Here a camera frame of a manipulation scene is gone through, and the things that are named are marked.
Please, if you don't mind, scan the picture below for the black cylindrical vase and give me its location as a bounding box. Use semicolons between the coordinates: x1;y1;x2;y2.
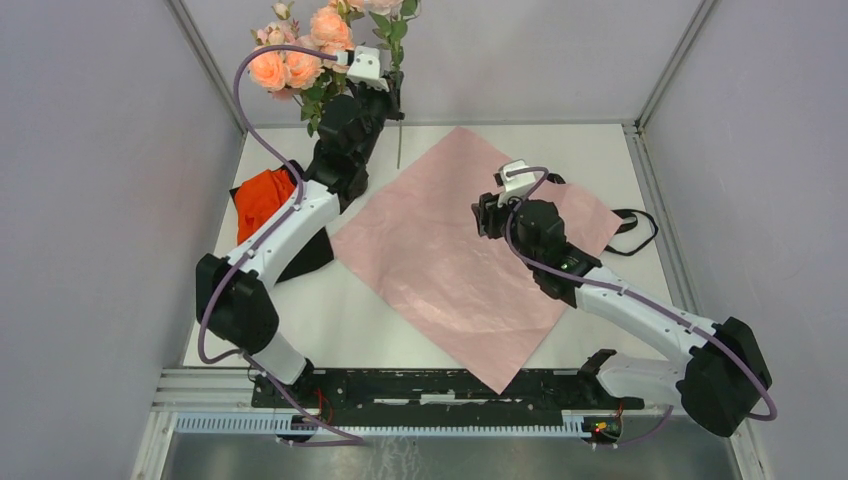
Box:
338;177;368;204

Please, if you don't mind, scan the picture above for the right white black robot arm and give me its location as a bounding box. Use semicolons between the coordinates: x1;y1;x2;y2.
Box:
471;193;776;437

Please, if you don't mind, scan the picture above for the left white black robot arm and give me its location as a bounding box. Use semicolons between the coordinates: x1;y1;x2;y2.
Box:
196;83;404;408

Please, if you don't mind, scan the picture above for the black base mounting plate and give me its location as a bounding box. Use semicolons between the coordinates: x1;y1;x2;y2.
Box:
287;368;645;427

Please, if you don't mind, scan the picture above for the pink rose stem in vase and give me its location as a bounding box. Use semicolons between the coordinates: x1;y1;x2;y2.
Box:
310;0;365;100

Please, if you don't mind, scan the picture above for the pink wrapping paper sheet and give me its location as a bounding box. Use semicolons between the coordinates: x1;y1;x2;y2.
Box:
324;124;632;392

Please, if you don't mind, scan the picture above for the white slotted cable duct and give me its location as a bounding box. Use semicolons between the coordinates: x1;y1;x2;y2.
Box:
174;413;595;440

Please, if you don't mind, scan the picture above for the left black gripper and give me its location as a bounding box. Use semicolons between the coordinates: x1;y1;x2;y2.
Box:
345;71;405;166

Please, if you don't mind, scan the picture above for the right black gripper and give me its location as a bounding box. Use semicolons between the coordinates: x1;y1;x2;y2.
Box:
471;187;540;271

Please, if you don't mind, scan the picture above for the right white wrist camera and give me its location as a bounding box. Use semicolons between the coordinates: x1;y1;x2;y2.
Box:
494;159;549;207

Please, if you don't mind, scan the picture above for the black cloth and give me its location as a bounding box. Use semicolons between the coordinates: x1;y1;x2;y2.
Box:
229;167;335;283

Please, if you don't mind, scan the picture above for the orange cloth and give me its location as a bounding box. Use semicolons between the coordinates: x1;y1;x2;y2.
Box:
231;168;295;244

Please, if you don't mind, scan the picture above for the black ribbon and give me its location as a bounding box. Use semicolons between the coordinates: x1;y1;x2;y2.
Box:
543;173;659;257

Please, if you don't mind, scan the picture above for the pink rose stem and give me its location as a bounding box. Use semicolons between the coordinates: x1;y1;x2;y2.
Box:
247;51;336;136
365;0;421;168
310;0;365;100
251;1;300;47

